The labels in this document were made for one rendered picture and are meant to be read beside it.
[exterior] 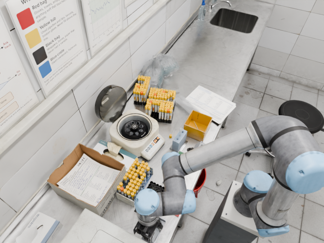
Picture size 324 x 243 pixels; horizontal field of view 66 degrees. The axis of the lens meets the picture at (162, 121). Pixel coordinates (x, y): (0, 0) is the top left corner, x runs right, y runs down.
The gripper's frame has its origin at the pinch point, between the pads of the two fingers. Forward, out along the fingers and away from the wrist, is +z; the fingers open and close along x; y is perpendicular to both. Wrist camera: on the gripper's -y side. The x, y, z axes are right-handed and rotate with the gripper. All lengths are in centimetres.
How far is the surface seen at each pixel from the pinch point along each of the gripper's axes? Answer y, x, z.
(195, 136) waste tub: -60, -2, 9
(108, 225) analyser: 10.8, -11.3, -17.6
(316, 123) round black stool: -134, 72, 35
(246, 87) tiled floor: -230, 12, 100
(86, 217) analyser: 11.8, -20.0, -17.6
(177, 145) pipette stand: -46.8, -8.6, 5.5
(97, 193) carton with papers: -4.0, -31.7, 6.2
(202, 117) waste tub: -73, -3, 6
